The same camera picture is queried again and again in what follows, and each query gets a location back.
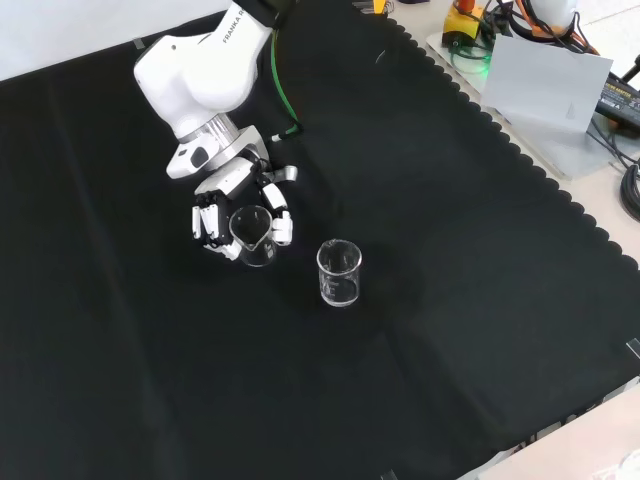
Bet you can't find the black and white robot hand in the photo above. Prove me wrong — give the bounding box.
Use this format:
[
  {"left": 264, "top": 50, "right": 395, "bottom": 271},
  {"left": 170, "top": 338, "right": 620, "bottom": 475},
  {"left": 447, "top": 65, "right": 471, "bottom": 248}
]
[{"left": 190, "top": 157, "right": 300, "bottom": 262}]

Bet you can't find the small clear glass beaker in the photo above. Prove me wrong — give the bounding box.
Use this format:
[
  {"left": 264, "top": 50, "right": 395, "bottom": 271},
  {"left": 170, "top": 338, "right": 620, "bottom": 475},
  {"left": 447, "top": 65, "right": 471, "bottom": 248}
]
[{"left": 228, "top": 204, "right": 279, "bottom": 269}]

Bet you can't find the clear glass beaker with markings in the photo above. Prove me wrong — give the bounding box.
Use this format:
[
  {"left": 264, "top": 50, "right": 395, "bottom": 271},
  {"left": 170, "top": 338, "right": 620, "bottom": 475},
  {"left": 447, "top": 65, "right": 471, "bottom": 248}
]
[{"left": 315, "top": 239, "right": 364, "bottom": 309}]

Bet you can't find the black bench cloth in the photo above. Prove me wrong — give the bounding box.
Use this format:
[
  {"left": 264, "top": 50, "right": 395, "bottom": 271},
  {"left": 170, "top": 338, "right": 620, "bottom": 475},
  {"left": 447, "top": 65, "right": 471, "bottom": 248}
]
[{"left": 0, "top": 0, "right": 640, "bottom": 480}]

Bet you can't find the hex key set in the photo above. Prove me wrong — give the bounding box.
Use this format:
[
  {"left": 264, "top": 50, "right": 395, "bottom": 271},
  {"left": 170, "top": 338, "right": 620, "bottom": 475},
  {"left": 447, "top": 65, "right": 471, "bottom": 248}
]
[{"left": 351, "top": 0, "right": 397, "bottom": 16}]

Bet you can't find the yellow stop button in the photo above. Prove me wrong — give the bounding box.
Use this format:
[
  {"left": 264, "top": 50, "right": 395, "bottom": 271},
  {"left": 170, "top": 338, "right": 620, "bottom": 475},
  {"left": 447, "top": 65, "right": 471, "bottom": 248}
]
[{"left": 443, "top": 0, "right": 490, "bottom": 47}]

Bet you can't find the pale board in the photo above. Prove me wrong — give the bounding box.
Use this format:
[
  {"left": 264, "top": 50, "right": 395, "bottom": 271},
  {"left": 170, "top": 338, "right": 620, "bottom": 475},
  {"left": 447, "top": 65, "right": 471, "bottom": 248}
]
[{"left": 481, "top": 33, "right": 615, "bottom": 137}]

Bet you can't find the black power adapter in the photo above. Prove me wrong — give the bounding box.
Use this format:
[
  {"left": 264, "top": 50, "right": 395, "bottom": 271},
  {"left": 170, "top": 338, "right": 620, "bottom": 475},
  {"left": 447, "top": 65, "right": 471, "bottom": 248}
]
[{"left": 593, "top": 71, "right": 640, "bottom": 120}]

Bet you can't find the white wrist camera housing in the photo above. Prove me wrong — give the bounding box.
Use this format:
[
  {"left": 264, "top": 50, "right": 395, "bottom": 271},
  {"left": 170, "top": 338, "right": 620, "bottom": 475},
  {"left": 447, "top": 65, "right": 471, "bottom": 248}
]
[{"left": 165, "top": 141, "right": 212, "bottom": 181}]

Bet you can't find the green cable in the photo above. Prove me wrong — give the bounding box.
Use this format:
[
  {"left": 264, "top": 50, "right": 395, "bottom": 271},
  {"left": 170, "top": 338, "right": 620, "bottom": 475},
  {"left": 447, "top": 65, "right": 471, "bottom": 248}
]
[{"left": 269, "top": 27, "right": 305, "bottom": 137}]

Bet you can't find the grey metal base plate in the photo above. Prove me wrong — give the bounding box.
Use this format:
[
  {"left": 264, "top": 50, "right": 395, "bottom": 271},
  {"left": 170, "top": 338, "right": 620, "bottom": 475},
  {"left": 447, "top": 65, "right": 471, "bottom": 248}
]
[{"left": 424, "top": 29, "right": 629, "bottom": 179}]

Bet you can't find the orange cable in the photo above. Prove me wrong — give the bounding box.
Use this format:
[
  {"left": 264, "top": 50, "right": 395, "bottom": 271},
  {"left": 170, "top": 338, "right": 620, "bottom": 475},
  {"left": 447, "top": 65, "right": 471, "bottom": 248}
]
[{"left": 509, "top": 0, "right": 604, "bottom": 55}]

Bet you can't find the thick black cable bundle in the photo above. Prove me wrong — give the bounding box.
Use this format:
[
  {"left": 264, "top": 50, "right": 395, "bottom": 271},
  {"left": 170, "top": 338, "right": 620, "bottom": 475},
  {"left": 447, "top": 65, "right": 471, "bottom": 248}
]
[{"left": 618, "top": 159, "right": 640, "bottom": 224}]

